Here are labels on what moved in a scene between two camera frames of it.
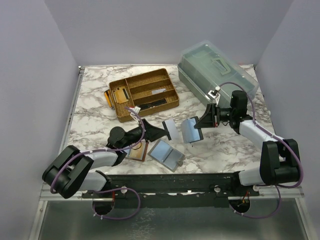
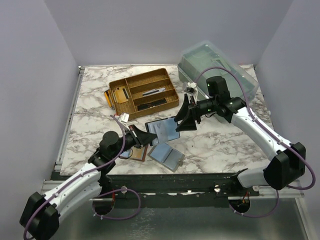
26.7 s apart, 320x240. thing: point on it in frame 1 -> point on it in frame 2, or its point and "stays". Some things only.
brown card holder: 138,152 stays
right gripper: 211,118 -> 188,124
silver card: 173,130 -> 153,92
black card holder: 189,133 -> 165,129
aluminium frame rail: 270,192 stays
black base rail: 177,190 stays
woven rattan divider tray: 152,92 stays
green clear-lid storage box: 206,69 stays
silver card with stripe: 158,91 stays
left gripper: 152,133 -> 140,138
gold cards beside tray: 108,96 stays
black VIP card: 146,105 stays
